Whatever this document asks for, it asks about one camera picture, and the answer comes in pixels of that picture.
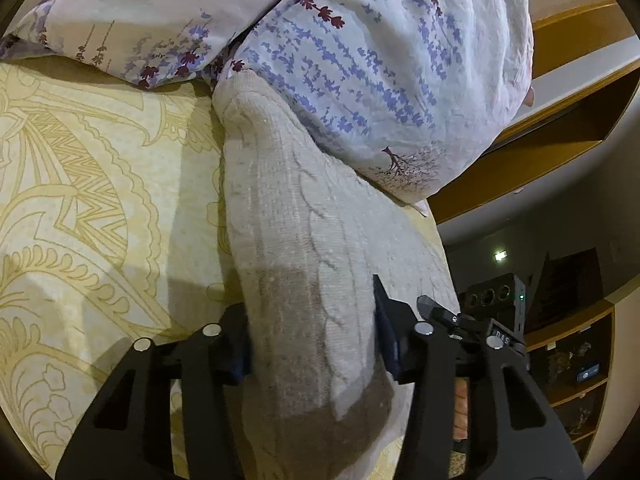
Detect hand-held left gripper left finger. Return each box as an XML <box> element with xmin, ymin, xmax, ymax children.
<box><xmin>55</xmin><ymin>305</ymin><xmax>253</xmax><ymax>480</ymax></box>

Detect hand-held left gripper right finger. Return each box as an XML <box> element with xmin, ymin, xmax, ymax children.
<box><xmin>372</xmin><ymin>274</ymin><xmax>586</xmax><ymax>480</ymax></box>

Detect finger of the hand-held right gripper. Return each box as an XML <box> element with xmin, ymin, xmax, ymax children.
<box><xmin>416</xmin><ymin>295</ymin><xmax>488</xmax><ymax>337</ymax></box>

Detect beige cable-knit sweater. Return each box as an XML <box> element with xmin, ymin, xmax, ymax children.
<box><xmin>212</xmin><ymin>71</ymin><xmax>461</xmax><ymax>480</ymax></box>

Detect person's right hand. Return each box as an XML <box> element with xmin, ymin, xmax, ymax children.
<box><xmin>452</xmin><ymin>379</ymin><xmax>472</xmax><ymax>442</ymax></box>

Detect dark angular object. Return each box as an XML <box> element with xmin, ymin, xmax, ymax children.
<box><xmin>529</xmin><ymin>247</ymin><xmax>603</xmax><ymax>332</ymax></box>

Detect wooden shelf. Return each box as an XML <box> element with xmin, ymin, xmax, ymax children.
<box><xmin>520</xmin><ymin>300</ymin><xmax>617</xmax><ymax>463</ymax></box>

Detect yellow patterned bedsheet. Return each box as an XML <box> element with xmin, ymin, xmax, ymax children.
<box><xmin>0</xmin><ymin>60</ymin><xmax>451</xmax><ymax>480</ymax></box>

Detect blue floral pillow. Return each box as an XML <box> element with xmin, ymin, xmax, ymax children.
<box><xmin>202</xmin><ymin>0</ymin><xmax>537</xmax><ymax>217</ymax></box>

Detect wooden headboard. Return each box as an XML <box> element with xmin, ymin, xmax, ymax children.
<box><xmin>429</xmin><ymin>0</ymin><xmax>640</xmax><ymax>222</ymax></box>

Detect pink floral pillow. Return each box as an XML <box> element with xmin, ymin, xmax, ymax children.
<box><xmin>0</xmin><ymin>0</ymin><xmax>313</xmax><ymax>92</ymax></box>

